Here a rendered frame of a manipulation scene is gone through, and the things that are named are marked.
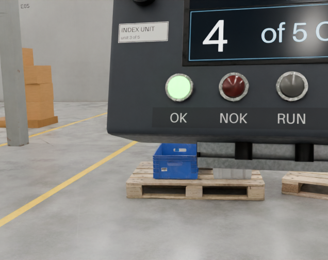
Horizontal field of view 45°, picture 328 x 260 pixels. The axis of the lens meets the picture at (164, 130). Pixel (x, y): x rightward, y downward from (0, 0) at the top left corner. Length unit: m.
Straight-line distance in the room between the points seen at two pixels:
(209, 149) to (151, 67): 0.11
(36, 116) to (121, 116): 8.07
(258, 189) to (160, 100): 3.15
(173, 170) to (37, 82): 5.25
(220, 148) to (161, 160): 3.13
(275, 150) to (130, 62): 0.17
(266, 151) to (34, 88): 8.08
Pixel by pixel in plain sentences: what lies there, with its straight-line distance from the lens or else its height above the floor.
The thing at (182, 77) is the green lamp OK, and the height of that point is 1.13.
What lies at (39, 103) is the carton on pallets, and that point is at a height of 0.47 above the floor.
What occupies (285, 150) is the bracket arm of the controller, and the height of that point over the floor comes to 1.05.
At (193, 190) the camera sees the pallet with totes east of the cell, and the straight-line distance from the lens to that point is 3.49.
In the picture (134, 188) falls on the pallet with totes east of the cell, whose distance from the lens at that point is 3.55.
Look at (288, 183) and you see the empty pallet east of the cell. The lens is 3.71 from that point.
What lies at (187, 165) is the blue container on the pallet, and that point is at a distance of 3.55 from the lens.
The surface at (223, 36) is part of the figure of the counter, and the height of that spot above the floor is 1.16.
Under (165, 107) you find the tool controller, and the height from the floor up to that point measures 1.10.
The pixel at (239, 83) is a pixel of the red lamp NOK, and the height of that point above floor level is 1.12.
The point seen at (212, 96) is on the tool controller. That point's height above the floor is 1.11.
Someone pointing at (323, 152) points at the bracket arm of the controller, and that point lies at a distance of 0.44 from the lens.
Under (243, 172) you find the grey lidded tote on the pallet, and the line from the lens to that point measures 3.59.
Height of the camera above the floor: 1.14
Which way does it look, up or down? 9 degrees down
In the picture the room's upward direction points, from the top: 1 degrees counter-clockwise
